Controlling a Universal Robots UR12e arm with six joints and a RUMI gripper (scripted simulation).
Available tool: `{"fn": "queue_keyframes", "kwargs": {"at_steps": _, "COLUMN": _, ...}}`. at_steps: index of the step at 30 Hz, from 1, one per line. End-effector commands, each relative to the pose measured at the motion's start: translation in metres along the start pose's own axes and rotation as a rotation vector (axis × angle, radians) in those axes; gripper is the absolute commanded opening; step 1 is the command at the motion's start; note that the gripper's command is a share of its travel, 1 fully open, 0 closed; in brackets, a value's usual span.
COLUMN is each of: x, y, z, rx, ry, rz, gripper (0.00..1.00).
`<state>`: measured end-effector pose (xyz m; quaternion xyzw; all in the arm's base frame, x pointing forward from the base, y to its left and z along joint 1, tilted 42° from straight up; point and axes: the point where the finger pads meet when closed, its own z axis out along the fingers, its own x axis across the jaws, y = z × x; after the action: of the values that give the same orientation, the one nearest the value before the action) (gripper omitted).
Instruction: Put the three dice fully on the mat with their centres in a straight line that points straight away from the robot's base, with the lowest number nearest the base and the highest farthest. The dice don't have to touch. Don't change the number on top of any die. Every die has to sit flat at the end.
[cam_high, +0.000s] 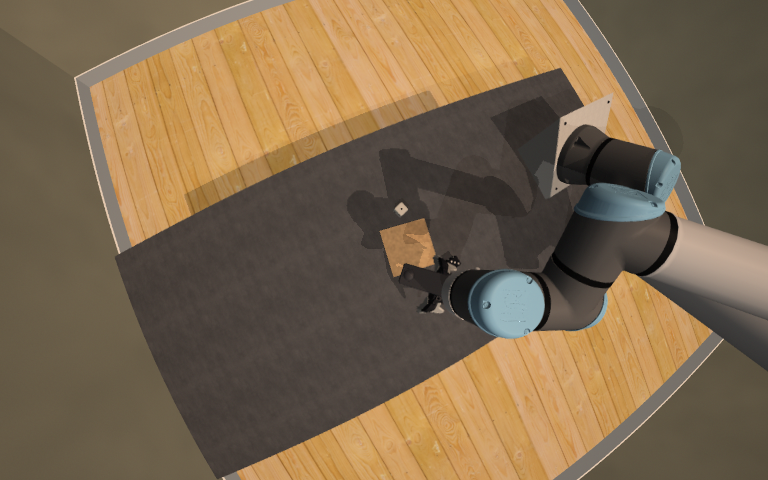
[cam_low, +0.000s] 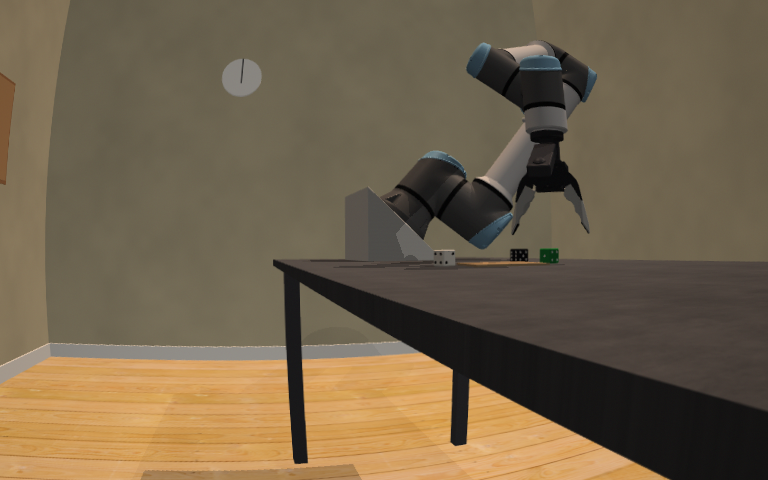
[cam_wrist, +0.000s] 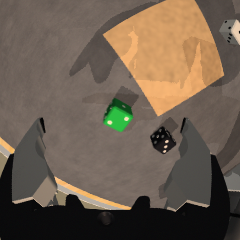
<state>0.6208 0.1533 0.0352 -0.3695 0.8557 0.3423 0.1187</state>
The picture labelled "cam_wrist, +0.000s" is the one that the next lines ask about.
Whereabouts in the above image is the green die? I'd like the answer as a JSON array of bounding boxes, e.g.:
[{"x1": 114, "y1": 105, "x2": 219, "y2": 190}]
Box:
[{"x1": 103, "y1": 98, "x2": 133, "y2": 132}]

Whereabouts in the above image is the black die with white pips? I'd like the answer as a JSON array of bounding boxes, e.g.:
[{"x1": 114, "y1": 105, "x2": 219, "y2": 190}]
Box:
[{"x1": 150, "y1": 126, "x2": 176, "y2": 154}]

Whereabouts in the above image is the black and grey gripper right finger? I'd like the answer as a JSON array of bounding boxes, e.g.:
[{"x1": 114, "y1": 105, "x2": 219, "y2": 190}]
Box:
[{"x1": 163, "y1": 117, "x2": 230, "y2": 240}]

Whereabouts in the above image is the orange flat mat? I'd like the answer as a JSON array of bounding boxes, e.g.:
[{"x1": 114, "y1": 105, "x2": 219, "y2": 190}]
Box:
[{"x1": 103, "y1": 0, "x2": 224, "y2": 116}]

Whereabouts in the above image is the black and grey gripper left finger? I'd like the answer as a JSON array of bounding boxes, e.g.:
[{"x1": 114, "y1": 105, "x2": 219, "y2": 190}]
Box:
[{"x1": 0, "y1": 117, "x2": 59, "y2": 240}]

